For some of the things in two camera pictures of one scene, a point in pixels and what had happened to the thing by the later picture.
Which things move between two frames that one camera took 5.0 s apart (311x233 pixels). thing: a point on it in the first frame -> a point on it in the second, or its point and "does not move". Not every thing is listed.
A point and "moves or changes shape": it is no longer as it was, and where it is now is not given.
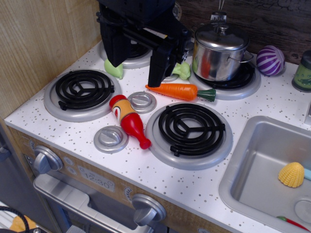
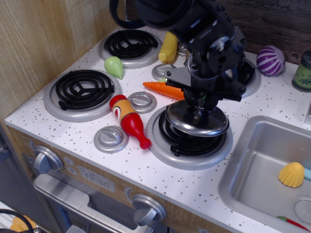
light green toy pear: (115, 72) does not move
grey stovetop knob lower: (111, 139) does not move
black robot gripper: (153, 23) -> (217, 52)
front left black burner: (81, 95) does not move
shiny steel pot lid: (221, 36) moves or changes shape
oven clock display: (96, 179) does not move
